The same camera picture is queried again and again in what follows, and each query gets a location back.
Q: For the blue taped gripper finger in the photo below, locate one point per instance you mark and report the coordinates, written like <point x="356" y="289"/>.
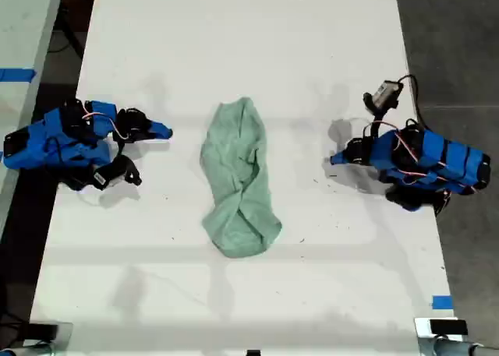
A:
<point x="154" y="124"/>
<point x="154" y="134"/>
<point x="352" y="160"/>
<point x="351" y="149"/>

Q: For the pale green T-shirt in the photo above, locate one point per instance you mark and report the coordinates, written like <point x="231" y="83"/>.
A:
<point x="238" y="177"/>

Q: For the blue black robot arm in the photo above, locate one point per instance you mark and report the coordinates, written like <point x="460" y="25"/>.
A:
<point x="66" y="145"/>
<point x="432" y="157"/>

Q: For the long blue tape strip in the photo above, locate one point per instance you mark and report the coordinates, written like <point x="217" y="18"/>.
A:
<point x="15" y="75"/>

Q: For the pale side table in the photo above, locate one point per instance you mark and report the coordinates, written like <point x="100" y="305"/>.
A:
<point x="23" y="29"/>

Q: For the short blue tape strip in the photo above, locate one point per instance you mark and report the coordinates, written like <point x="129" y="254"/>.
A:
<point x="442" y="302"/>

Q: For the small black box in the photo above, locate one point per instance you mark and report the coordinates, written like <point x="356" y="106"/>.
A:
<point x="448" y="327"/>
<point x="43" y="331"/>

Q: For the metal table clamp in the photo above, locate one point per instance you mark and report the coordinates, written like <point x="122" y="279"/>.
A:
<point x="429" y="342"/>
<point x="58" y="342"/>

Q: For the tiny black block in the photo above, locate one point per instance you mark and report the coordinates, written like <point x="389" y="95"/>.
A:
<point x="253" y="353"/>

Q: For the black camera box white label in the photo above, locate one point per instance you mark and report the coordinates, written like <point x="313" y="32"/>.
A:
<point x="113" y="173"/>

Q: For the black camera box grey face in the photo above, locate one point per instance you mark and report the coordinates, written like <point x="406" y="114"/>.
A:
<point x="384" y="93"/>

